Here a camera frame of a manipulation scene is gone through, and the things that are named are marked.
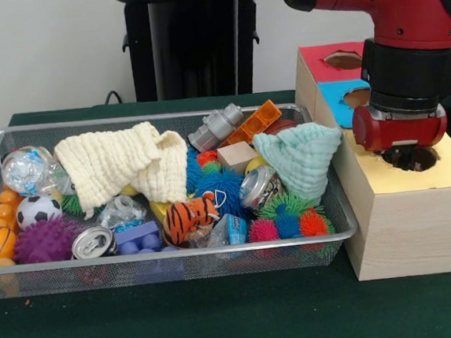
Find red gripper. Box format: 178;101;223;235
350;97;451;154

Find light blue muslin cloth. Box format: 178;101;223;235
251;121;350;210

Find rainbow spiky caterpillar toy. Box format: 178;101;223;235
246;198;338;247

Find cream muslin cloth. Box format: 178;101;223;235
51;117;194;222

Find wooden box with three holes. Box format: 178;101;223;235
290;32;451;286

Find green spiky ball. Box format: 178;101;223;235
257;188;326;219

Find orange toy block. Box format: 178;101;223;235
214;98;286;149

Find tiger plush toy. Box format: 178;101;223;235
161;195;224;247

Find purple toy brick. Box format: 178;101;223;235
113;220;165;255

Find silver drink can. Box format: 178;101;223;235
70;225;120;261

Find black white soccer ball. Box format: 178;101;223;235
14;193;65;232

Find purple knobbly ball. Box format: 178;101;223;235
10;213;80;266

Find crushed plastic water bottle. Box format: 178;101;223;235
0;142;72;199

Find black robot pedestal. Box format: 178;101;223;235
109;0;285;106

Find wire mesh bin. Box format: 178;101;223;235
0;97;363;299

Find looped black cable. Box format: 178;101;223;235
102;90;123;106

